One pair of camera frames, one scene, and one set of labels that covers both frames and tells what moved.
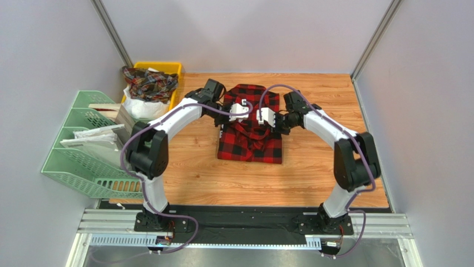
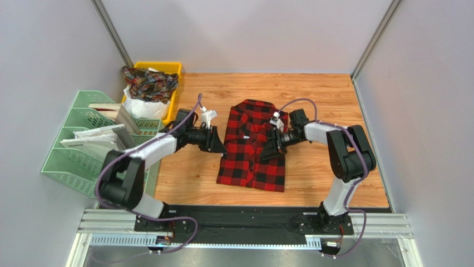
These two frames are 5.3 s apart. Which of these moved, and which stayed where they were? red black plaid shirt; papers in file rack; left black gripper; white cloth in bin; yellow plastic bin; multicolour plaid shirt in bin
Moved: red black plaid shirt; left black gripper
Stayed: papers in file rack; white cloth in bin; yellow plastic bin; multicolour plaid shirt in bin
